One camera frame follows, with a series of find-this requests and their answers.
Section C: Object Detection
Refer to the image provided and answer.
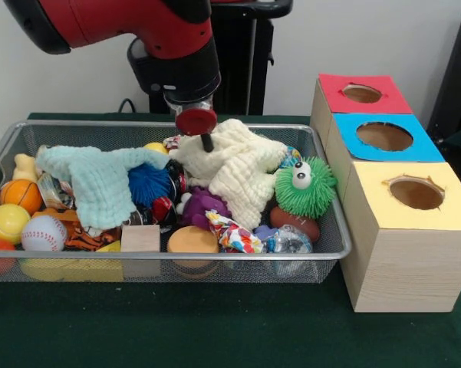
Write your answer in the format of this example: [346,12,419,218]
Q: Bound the green puffer toy with eyes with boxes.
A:
[274,156,338,220]

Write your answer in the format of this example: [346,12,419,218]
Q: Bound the orange basketball toy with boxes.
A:
[0,179,43,215]

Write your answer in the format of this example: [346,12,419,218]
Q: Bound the black standing panel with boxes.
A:
[427,6,461,135]

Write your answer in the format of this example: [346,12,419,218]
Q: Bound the white baseball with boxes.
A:
[21,214,68,252]

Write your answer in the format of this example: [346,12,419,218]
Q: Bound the purple spiky rubber toy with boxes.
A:
[176,186,231,231]

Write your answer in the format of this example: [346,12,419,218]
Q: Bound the shallow wire mesh bin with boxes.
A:
[0,119,353,284]

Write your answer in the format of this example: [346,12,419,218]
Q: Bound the plain wooden cube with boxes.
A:
[120,225,161,253]

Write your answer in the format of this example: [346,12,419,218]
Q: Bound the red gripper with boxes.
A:
[175,107,219,153]

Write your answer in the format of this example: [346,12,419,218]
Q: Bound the orange round foam disc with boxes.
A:
[166,225,220,254]

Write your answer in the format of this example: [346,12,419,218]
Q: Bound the mint green waffle cloth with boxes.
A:
[35,144,172,230]

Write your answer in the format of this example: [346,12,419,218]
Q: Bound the multicolour print fabric bundle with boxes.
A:
[206,209,265,255]

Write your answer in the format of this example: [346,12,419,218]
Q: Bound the yellow tennis ball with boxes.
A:
[0,203,31,245]

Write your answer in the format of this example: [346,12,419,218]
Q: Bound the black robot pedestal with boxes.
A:
[210,0,295,116]

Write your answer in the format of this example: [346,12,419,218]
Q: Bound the cream waffle cloth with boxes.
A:
[168,118,288,231]

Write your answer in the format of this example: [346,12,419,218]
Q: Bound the clear bluish snack packet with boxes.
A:
[260,224,314,256]

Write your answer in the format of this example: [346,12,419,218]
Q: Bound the wooden three-hole sorting box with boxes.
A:
[309,72,461,314]

